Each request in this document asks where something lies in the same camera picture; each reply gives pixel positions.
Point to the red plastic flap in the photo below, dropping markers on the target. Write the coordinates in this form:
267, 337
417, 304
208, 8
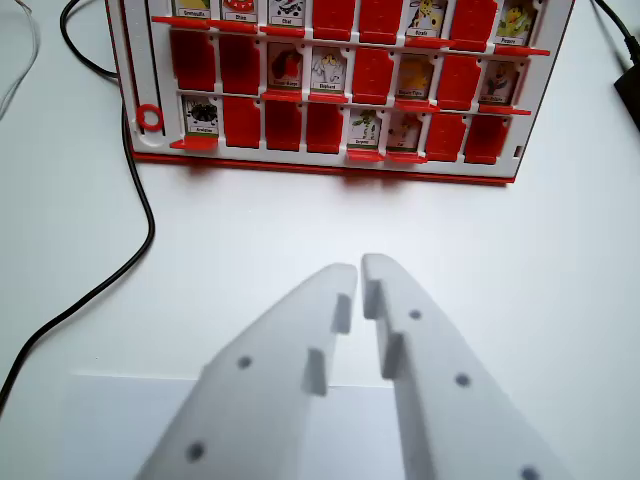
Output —
427, 43

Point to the black box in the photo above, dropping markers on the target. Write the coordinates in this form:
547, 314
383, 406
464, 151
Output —
631, 90

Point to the red and white game board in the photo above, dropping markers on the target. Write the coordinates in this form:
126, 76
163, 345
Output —
145, 75

